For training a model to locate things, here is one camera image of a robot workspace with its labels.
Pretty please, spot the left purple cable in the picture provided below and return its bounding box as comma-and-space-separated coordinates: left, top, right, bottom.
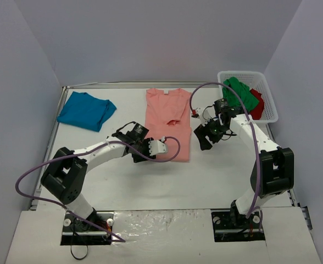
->
14, 136, 182, 244

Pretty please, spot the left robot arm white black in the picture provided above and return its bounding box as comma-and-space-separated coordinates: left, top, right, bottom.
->
41, 123, 156, 230

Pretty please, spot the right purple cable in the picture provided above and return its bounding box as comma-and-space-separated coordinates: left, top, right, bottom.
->
189, 82, 263, 230

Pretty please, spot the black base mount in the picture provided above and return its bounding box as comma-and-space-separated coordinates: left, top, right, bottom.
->
60, 213, 112, 246
211, 209, 265, 243

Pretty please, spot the white plastic basket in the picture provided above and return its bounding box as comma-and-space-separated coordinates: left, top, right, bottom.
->
217, 70, 279, 124

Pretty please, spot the blue folded t shirt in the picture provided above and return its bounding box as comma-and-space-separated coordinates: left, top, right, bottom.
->
57, 92, 117, 132

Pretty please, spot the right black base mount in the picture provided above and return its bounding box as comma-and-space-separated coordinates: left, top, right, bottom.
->
211, 209, 265, 243

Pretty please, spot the red t shirt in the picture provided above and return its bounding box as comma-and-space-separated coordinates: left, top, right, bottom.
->
250, 89, 265, 120

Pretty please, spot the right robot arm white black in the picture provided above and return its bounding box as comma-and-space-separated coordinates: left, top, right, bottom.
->
191, 99, 294, 227

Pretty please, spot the pink t shirt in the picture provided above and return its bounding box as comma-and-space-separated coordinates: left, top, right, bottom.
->
144, 88, 192, 162

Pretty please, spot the purple cable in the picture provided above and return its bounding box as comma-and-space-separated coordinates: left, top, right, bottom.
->
14, 136, 182, 244
189, 82, 263, 230

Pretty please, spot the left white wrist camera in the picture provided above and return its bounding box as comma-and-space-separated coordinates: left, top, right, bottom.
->
148, 136, 168, 156

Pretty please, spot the green t shirt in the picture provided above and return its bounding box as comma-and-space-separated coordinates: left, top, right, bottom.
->
222, 77, 259, 112

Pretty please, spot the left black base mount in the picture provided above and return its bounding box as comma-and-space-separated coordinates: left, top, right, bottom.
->
60, 213, 112, 246

